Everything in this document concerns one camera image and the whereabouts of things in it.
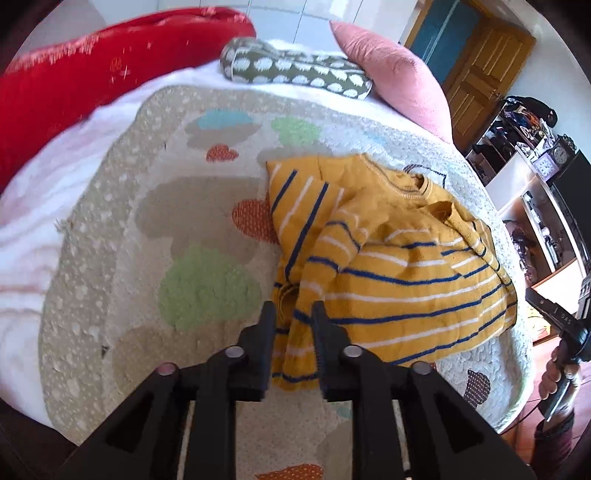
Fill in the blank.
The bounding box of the person's right forearm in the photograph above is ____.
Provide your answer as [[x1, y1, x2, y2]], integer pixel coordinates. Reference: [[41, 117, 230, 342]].
[[531, 413, 575, 480]]

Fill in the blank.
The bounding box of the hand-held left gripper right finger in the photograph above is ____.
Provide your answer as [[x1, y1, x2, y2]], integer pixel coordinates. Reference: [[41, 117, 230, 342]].
[[311, 301, 539, 480]]

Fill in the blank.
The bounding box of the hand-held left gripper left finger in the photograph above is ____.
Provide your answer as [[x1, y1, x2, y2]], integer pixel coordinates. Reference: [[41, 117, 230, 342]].
[[60, 300, 277, 480]]

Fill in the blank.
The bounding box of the yellow striped knit sweater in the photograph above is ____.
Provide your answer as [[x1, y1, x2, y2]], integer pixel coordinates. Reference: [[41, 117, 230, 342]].
[[265, 154, 518, 393]]

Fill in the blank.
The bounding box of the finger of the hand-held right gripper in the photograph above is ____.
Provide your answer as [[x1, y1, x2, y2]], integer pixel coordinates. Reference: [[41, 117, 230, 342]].
[[525, 286, 558, 321]]

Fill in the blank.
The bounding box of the white wardrobe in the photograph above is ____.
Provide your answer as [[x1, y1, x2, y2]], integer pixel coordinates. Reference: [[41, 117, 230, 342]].
[[245, 0, 421, 44]]

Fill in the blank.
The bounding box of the person's right hand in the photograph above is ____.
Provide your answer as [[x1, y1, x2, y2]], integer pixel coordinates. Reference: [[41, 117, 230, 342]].
[[538, 344, 583, 402]]

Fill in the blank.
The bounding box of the cluttered white shelf unit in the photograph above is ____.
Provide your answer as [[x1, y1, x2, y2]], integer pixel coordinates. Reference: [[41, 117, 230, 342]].
[[489, 152, 591, 296]]

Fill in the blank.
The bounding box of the white square clock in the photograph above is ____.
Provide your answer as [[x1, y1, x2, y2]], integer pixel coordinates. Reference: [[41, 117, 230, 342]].
[[531, 154, 557, 181]]

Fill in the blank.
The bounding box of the brown wooden door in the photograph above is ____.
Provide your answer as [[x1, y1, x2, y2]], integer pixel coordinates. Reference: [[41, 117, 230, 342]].
[[443, 18, 536, 148]]

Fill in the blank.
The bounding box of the pink pillow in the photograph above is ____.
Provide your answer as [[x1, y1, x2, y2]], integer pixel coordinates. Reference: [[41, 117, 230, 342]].
[[330, 21, 453, 141]]

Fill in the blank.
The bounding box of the beige quilted dotted mat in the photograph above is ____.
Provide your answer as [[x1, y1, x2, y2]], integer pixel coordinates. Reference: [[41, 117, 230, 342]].
[[39, 85, 536, 480]]

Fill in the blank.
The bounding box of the green hedgehog print bolster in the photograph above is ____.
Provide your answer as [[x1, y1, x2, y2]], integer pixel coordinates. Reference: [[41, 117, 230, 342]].
[[219, 38, 375, 100]]

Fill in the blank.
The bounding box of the red patterned quilt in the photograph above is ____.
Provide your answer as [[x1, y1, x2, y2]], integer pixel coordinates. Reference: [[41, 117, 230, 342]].
[[0, 7, 257, 190]]

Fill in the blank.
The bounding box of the teal glass door panel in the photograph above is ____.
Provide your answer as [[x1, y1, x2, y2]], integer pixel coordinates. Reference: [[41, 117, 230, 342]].
[[409, 0, 481, 70]]

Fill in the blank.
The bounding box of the black alarm clock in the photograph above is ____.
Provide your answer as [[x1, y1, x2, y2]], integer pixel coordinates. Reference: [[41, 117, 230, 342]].
[[551, 134, 578, 167]]

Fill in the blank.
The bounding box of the black monitor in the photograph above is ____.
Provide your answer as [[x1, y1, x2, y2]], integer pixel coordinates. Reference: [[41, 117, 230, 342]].
[[547, 150, 591, 278]]

